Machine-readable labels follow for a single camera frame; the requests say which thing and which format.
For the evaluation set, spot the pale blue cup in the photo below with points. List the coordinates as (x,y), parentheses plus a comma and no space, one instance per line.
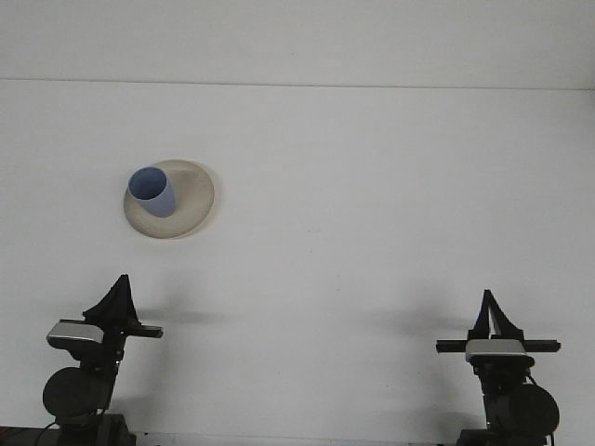
(155,200)

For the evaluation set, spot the pale round plate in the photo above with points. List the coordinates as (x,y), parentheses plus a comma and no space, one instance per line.
(195,204)

